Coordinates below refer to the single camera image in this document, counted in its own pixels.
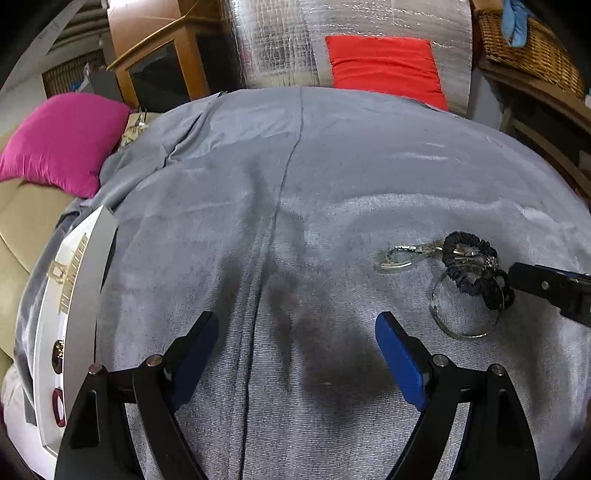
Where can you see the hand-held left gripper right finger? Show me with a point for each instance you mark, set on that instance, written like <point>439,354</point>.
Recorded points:
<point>401,357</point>

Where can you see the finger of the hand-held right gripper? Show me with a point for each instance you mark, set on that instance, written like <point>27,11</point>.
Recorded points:
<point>545,286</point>

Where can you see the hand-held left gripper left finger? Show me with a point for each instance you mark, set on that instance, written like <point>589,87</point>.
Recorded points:
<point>196,364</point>

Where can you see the black scrunchie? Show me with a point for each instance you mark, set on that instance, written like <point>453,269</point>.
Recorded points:
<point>450,258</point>

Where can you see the white box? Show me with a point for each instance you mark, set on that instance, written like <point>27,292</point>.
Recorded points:
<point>85,295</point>

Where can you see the cream hair claw clip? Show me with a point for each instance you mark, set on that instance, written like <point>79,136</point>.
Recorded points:
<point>69,277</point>

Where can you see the silver bangle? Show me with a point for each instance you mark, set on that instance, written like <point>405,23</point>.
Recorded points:
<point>445,325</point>

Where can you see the wooden side table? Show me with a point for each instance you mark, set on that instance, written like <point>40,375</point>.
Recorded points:
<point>554,120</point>

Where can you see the grey cloth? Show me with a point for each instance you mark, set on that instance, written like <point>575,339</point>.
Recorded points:
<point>323,194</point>

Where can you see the beige leather sofa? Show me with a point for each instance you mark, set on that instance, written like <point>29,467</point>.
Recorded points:
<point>23,230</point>

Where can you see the wicker basket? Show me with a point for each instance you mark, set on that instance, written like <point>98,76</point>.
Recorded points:
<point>545,50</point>

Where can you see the beige patterned cloth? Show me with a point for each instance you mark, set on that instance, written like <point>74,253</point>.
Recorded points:
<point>134,129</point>

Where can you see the pink cushion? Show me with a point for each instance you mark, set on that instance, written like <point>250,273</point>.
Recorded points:
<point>64,138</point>

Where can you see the blue cloth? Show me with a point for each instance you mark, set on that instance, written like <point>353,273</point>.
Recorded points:
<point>515,23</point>

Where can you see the red cushion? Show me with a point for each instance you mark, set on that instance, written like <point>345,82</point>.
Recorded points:
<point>383,64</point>

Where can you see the wooden cabinet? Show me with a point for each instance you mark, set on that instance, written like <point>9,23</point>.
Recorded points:
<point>184,55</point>

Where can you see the brown wicker panel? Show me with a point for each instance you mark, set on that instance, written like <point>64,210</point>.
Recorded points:
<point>69,76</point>

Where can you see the silver foil panel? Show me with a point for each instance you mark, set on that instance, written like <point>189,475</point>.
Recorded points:
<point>277,41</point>

